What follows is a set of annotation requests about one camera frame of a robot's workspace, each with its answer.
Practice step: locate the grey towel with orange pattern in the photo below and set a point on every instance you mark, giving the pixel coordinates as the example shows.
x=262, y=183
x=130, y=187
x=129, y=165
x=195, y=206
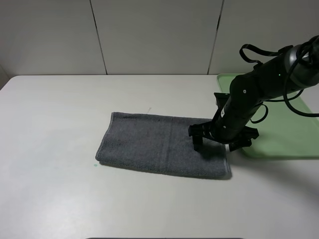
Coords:
x=161, y=145

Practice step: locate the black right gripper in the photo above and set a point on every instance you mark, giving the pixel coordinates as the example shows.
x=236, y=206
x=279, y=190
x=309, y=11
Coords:
x=204, y=130

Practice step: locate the light green plastic tray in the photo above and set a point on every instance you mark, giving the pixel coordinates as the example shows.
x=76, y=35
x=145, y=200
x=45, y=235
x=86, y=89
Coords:
x=284, y=134

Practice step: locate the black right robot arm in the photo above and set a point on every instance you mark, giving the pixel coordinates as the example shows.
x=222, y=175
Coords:
x=276, y=74

